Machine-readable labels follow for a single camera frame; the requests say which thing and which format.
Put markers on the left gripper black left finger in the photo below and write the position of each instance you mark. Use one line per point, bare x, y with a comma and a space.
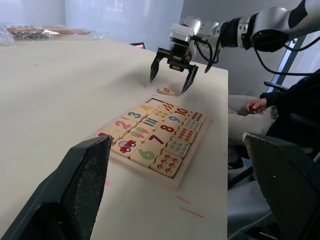
75, 190

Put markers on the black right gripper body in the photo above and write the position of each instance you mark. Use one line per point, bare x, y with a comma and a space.
178, 58

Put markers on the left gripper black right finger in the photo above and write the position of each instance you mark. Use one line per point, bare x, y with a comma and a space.
287, 187

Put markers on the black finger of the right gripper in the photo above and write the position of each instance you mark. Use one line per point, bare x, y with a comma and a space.
190, 77
155, 66

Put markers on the wooden tile red number 5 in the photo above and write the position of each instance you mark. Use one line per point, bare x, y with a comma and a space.
166, 91

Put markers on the wooden tile red number 10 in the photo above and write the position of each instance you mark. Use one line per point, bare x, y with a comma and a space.
181, 111

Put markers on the wooden tile yellow number 4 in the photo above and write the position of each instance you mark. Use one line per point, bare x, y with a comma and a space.
146, 108

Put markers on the wooden tile blue number 9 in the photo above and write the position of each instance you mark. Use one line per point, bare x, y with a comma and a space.
175, 119

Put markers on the wooden tile teal number 3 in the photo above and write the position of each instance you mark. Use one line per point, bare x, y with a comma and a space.
133, 115

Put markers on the wooden tile red number 8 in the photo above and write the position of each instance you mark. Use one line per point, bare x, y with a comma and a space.
166, 129

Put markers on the wooden tile red number 1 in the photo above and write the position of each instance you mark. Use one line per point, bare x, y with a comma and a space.
115, 140

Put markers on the wooden tile pink number 2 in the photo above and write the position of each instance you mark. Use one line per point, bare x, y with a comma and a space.
122, 125

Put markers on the wooden tile dark red number 7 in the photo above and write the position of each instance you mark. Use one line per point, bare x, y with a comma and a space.
156, 139

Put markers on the wooden tile green number 6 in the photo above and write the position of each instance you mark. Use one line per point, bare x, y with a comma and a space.
146, 154

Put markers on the wooden number puzzle board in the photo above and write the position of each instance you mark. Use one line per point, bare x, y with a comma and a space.
180, 181

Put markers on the seated person's bare hand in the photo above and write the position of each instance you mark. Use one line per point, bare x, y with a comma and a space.
257, 105

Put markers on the wooden tile five orange carrots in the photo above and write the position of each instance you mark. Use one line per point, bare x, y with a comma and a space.
168, 106

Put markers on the wooden tile ten red dots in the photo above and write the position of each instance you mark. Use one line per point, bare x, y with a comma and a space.
198, 116

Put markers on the wooden tile nine blue shapes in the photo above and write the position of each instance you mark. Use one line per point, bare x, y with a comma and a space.
192, 125

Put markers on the wooden tile four yellow shapes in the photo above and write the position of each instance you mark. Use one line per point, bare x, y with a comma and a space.
160, 114

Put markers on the wooden tile three blue pencils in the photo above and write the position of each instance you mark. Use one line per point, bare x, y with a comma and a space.
150, 122

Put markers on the wooden tile eight orange shapes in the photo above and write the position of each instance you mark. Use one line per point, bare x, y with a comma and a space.
186, 134

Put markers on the wooden tile red car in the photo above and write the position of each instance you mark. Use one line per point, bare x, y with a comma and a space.
126, 147

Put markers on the wooden tile two ice lollies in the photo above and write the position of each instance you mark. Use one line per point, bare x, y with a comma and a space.
138, 132

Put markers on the wooden tile seven blue shapes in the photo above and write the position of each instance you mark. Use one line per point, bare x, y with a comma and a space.
178, 146

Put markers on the person's grey trouser legs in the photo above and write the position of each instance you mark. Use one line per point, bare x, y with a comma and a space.
250, 125

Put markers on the black office chair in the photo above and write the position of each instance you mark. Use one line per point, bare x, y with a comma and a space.
275, 85

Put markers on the wooden tile six red mushrooms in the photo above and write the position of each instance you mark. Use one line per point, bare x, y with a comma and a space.
168, 163

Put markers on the brown flat boards in plastic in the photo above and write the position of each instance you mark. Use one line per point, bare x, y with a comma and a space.
62, 31

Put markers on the clear crumpled plastic bag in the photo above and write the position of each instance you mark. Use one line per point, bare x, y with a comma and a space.
15, 37

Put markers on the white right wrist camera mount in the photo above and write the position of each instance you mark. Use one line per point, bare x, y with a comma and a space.
181, 31

